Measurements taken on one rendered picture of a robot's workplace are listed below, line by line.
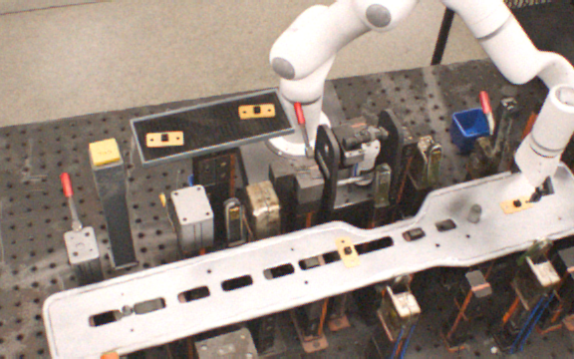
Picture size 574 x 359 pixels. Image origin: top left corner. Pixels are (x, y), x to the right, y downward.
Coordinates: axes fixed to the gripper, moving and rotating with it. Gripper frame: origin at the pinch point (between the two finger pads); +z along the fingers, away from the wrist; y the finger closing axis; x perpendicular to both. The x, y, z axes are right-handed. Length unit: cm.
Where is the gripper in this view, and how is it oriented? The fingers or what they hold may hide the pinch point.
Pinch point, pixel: (525, 183)
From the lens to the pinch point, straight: 207.4
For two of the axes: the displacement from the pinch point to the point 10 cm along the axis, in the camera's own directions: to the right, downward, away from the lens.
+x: 9.4, -2.3, 2.5
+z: -0.7, 6.0, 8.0
